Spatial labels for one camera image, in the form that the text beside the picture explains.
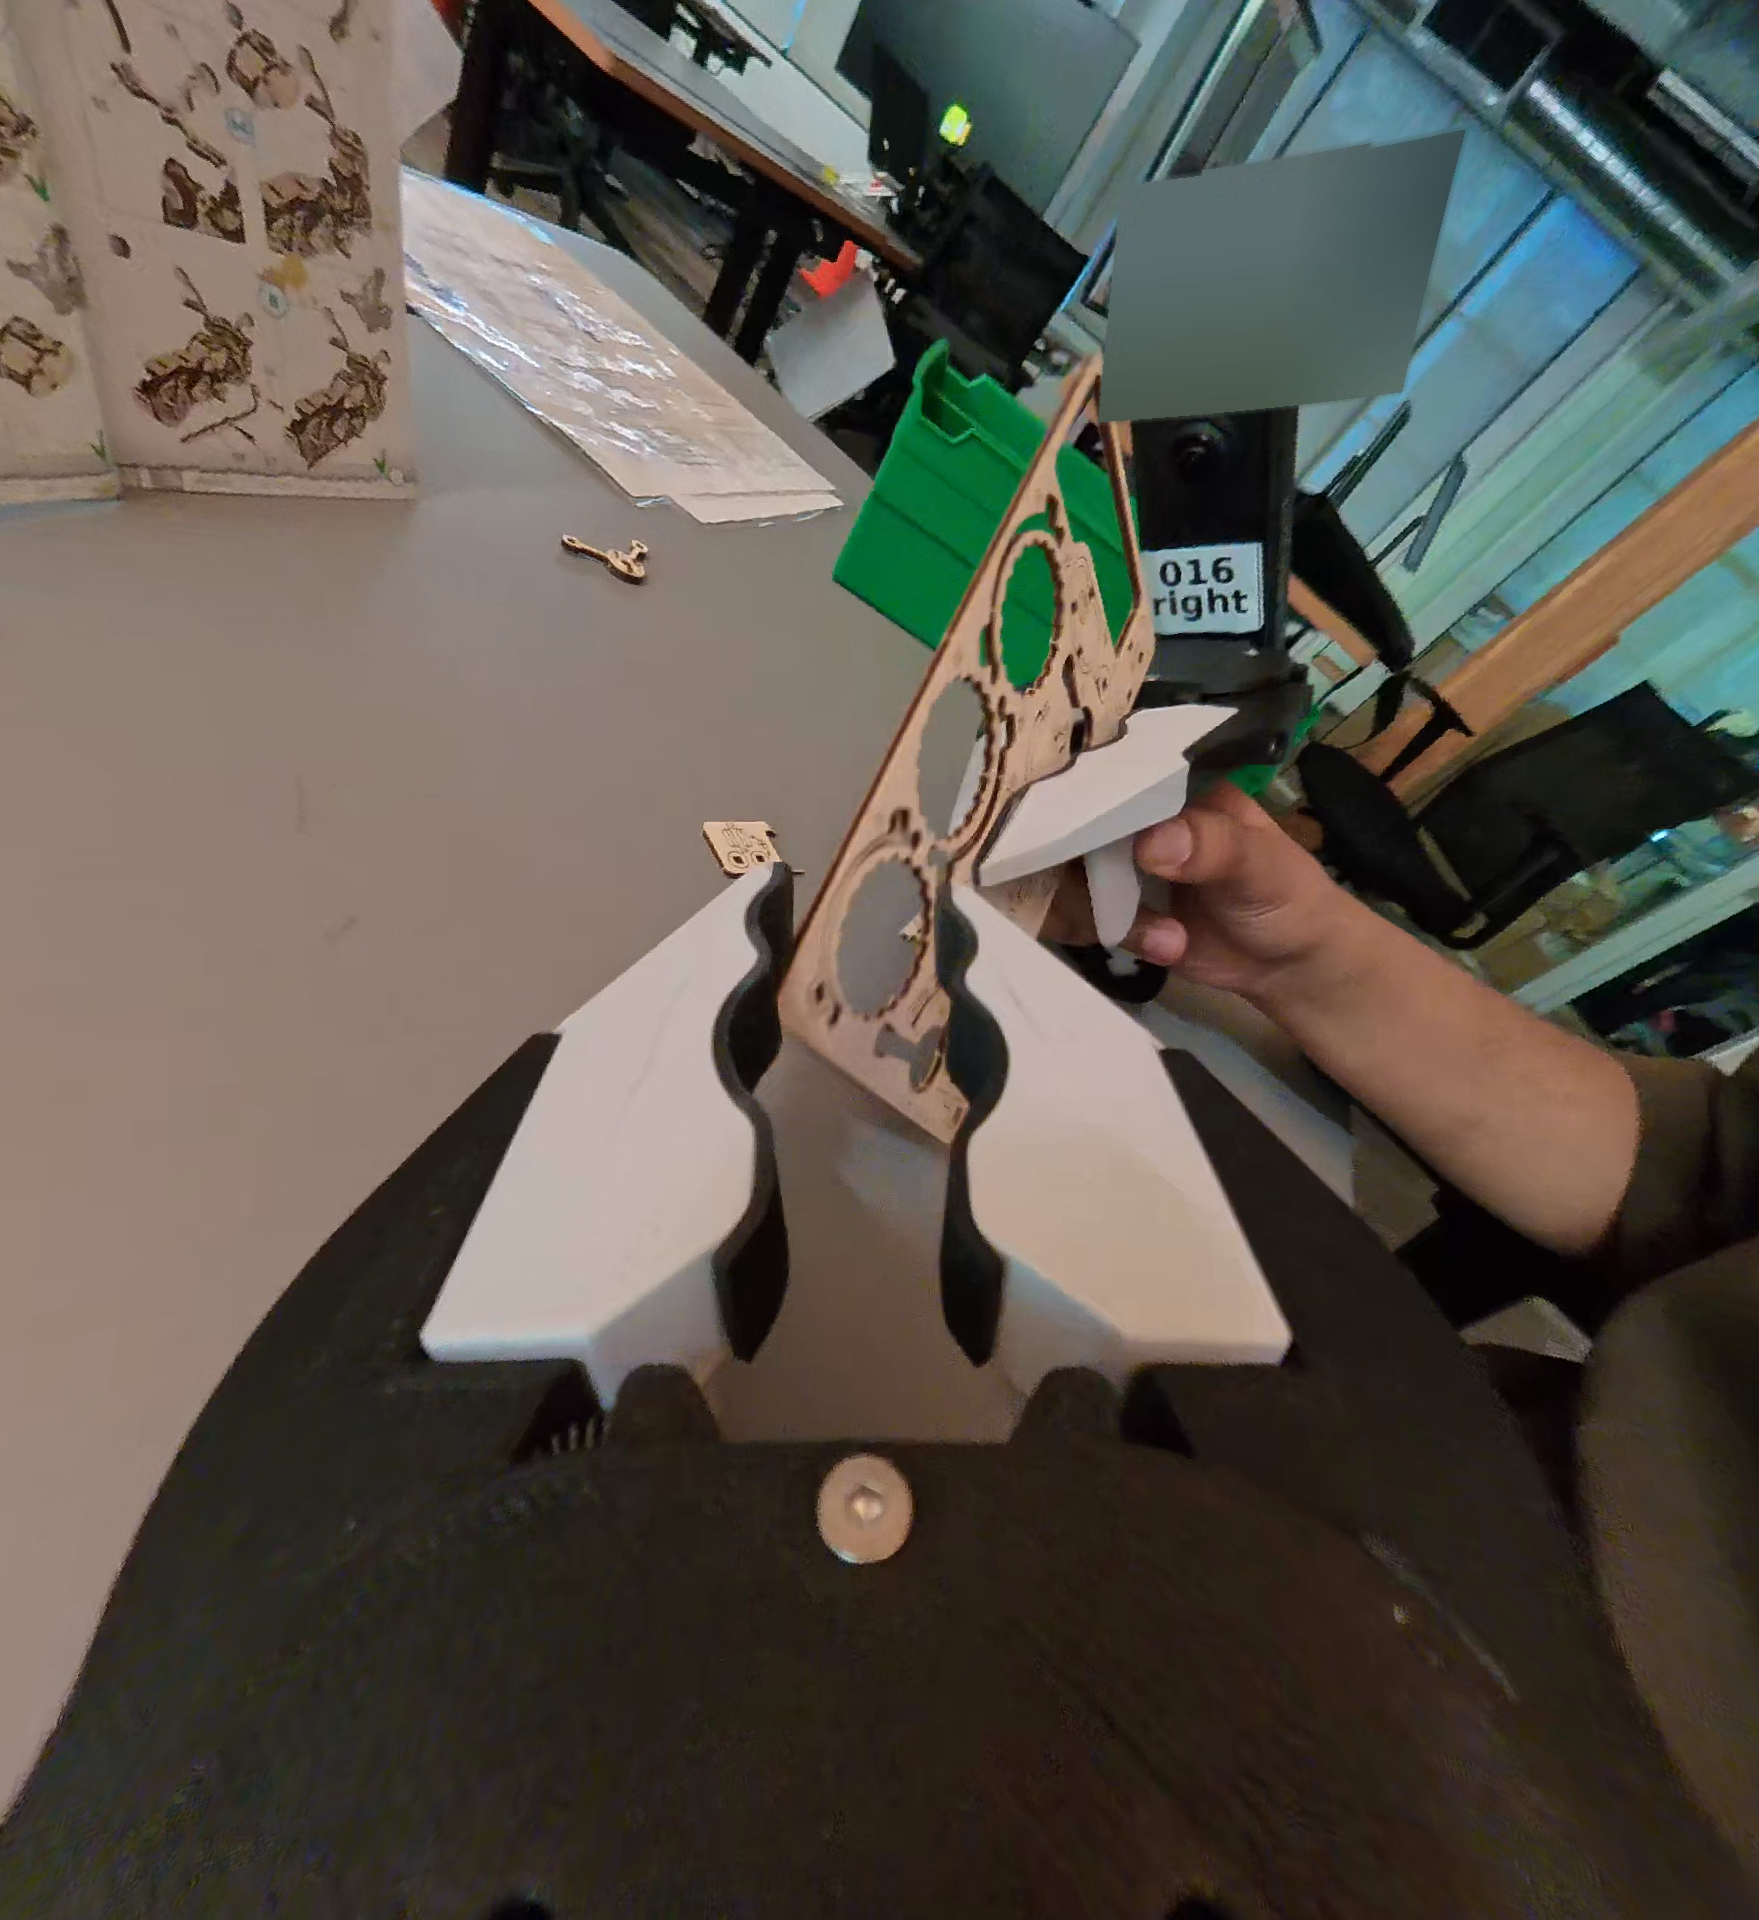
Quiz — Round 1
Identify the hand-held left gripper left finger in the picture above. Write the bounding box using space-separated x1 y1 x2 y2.
412 862 802 1419

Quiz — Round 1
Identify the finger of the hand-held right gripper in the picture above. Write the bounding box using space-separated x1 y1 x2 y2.
970 704 1246 891

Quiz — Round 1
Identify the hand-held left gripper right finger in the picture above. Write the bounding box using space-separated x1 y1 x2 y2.
935 898 1296 1412

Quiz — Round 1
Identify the wooden sheet with gear holes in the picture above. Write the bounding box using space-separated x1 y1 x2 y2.
778 355 1157 1145

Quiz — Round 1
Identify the person's right forearm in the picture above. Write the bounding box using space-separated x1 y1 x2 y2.
1264 913 1644 1256

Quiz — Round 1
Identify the grey desk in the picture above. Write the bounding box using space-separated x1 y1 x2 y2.
0 168 1361 1906

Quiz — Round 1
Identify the person's right hand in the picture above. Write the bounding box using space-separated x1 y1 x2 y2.
1138 784 1364 1010

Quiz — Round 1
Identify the green plastic bin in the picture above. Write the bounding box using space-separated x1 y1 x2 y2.
830 340 1165 680

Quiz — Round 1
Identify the wooden beam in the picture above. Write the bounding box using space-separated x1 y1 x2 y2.
1361 359 1759 798

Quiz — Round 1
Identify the black monitor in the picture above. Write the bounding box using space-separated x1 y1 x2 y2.
836 0 1149 198

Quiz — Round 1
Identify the black office chair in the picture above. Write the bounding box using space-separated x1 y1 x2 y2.
1296 680 1759 946

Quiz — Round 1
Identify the clear plastic sleeve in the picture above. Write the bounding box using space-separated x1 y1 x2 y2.
395 168 844 531

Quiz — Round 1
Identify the instruction booklet in clear stand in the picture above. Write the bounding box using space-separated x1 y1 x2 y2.
0 0 419 508

